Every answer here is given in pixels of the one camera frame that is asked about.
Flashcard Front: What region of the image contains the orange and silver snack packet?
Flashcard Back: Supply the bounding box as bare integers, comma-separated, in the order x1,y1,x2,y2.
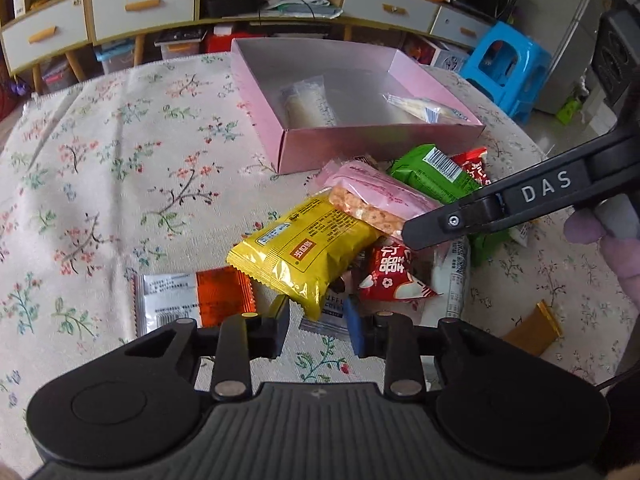
131,266,258,339

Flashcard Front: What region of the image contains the pink rice crisp packet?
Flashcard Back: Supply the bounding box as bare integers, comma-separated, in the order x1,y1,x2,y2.
316,159,444,241

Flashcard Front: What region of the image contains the white drawer wooden handle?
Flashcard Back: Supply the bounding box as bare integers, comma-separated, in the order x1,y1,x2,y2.
90,0,197,44
431,6,496,49
0,0,92,74
344,0,444,34

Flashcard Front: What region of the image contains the yellow snack packet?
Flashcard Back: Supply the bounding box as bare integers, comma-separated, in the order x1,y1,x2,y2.
226,195,384,322

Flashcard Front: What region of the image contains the green snack packet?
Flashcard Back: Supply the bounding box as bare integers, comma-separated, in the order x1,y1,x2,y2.
389,144,512,267

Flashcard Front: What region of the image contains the white blue-print snack packet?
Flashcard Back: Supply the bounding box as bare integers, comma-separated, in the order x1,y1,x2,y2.
384,92,474,125

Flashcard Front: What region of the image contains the long white snack packet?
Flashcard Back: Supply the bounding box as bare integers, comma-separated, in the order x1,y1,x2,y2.
425,237,474,332

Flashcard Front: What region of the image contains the small red snack packet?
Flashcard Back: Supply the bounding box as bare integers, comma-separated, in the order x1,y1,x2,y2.
450,146,494,189

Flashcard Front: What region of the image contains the blue plastic stool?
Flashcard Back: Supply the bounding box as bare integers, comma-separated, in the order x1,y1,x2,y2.
459,21,553,126

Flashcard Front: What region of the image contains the floral tablecloth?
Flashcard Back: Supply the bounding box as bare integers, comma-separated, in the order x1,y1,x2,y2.
0,50,632,480

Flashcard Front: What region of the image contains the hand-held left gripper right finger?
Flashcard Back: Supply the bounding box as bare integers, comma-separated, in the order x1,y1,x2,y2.
344,296,522,397

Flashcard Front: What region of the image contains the pink cardboard box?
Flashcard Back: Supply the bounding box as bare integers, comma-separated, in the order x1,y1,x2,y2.
231,37,486,176

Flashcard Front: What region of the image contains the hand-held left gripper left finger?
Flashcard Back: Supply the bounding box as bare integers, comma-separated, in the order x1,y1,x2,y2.
122,296,292,402

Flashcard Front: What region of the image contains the red storage box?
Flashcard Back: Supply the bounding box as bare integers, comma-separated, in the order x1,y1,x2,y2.
202,22,321,54

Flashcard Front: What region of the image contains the person's right hand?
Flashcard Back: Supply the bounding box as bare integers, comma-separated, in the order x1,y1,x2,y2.
564,209,640,302

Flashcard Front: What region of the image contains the grey cookie packet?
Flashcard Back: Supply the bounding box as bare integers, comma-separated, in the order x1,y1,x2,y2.
299,280,354,342

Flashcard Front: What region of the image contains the silver refrigerator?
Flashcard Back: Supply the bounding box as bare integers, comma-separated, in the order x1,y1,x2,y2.
515,0,617,116

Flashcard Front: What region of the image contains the red flower-print snack packet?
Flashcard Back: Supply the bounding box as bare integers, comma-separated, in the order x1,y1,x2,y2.
357,242,441,304

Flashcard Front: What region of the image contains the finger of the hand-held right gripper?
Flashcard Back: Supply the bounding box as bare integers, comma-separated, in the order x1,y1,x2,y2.
401,187,504,252

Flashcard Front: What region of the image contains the clear white snack packet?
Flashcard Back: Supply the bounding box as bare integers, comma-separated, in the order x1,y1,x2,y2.
279,76,342,129

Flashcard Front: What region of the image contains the wooden cabinet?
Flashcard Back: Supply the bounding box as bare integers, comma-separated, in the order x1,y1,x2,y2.
0,0,501,92

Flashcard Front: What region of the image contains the pile of papers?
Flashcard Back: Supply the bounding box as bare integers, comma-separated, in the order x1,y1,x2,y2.
260,0,346,22

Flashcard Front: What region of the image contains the small green object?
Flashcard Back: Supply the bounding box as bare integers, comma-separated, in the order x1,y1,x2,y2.
557,97,584,126

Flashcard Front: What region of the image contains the blue-lid storage box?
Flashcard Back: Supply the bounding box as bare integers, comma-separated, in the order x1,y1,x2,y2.
95,42,137,74

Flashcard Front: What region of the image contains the gold snack packet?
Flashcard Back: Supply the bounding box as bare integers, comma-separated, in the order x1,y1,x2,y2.
501,300,564,357

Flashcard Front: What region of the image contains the clear storage box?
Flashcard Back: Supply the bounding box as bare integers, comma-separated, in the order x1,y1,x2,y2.
155,30,207,60

